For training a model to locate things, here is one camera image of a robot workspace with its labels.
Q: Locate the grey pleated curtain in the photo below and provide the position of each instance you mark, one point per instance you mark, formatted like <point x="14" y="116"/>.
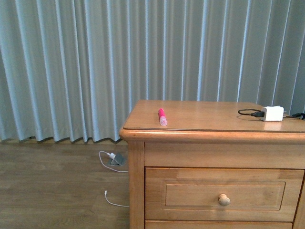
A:
<point x="75" y="68"/>

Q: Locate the metal floor socket box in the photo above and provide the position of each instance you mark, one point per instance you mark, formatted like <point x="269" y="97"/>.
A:
<point x="119" y="160"/>

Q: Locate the pink highlighter marker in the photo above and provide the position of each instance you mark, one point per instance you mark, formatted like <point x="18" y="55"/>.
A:
<point x="162" y="117"/>

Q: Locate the white charger plug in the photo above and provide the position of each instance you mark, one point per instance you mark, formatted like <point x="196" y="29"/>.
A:
<point x="112" y="155"/>

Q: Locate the wooden drawer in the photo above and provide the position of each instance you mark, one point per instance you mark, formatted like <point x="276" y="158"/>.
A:
<point x="222" y="194"/>
<point x="153" y="224"/>

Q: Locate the wooden nightstand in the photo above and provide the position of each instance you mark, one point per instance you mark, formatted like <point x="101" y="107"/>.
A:
<point x="208" y="135"/>

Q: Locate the white power adapter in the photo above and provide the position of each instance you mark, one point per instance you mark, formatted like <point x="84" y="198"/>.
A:
<point x="272" y="113"/>

